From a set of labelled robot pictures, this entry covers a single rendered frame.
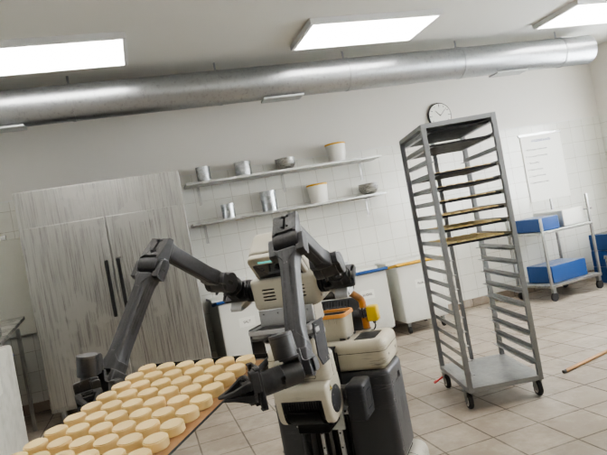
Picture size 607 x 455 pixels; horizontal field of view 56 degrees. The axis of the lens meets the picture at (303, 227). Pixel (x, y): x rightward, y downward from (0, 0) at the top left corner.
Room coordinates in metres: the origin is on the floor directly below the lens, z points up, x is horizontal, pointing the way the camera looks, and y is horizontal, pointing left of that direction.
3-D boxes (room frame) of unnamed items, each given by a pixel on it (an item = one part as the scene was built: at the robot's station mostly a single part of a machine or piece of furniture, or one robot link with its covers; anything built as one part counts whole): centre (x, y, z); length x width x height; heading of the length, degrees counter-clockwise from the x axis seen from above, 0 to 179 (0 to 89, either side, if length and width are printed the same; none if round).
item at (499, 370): (3.84, -1.05, 0.93); 0.64 x 0.51 x 1.78; 2
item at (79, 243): (5.35, 1.82, 1.03); 1.40 x 0.91 x 2.05; 106
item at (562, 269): (6.74, -2.88, 0.29); 0.56 x 0.38 x 0.20; 114
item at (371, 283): (6.15, -0.45, 0.39); 0.64 x 0.54 x 0.77; 15
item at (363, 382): (2.20, 0.02, 0.61); 0.28 x 0.27 x 0.25; 69
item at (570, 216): (6.81, -3.05, 0.90); 0.44 x 0.36 x 0.20; 25
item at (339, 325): (2.48, -0.02, 0.87); 0.23 x 0.15 x 0.11; 69
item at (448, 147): (3.85, -1.05, 1.68); 0.60 x 0.40 x 0.02; 2
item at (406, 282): (6.33, -1.07, 0.39); 0.64 x 0.54 x 0.77; 14
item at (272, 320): (2.11, 0.13, 0.93); 0.28 x 0.16 x 0.22; 69
